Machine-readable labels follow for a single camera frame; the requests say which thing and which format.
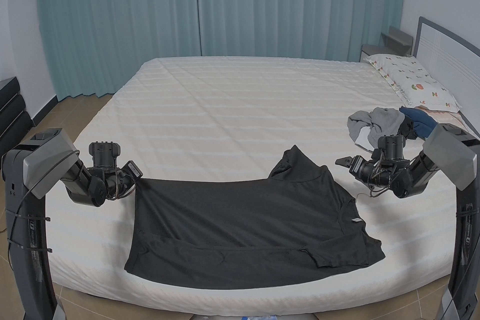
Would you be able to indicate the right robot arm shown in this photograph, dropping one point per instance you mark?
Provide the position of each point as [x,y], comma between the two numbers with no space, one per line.
[450,153]

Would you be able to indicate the black T-shirt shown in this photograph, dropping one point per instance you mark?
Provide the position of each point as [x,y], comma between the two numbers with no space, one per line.
[240,221]

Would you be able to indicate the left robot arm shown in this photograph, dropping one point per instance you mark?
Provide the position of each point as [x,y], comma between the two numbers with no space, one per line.
[48,161]

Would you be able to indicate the pile of clothes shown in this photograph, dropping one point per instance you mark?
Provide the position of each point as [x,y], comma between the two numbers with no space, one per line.
[378,123]

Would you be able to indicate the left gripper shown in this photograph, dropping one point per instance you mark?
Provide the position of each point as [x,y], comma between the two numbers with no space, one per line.
[133,170]

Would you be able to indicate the dark loose thread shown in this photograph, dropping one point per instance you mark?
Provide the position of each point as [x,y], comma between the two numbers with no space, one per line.
[360,195]

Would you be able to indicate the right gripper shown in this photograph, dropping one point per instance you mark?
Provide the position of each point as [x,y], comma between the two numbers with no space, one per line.
[360,167]

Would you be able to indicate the white printed pillow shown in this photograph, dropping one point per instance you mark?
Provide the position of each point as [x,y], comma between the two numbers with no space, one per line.
[416,80]

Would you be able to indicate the grey bedside table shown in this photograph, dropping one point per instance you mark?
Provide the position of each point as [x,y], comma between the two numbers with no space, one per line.
[397,36]

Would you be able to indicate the bed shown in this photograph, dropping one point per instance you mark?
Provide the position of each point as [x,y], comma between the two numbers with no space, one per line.
[243,112]

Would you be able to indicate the black chest of drawers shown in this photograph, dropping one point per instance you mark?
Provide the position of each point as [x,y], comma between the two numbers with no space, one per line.
[11,116]

